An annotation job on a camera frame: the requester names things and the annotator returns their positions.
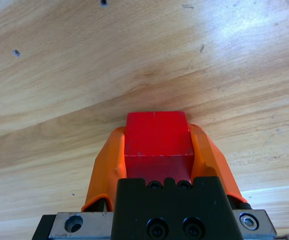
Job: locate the red wooden block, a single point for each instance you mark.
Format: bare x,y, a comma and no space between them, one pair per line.
157,135

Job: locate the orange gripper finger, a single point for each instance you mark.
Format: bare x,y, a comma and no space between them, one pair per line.
209,160
107,165

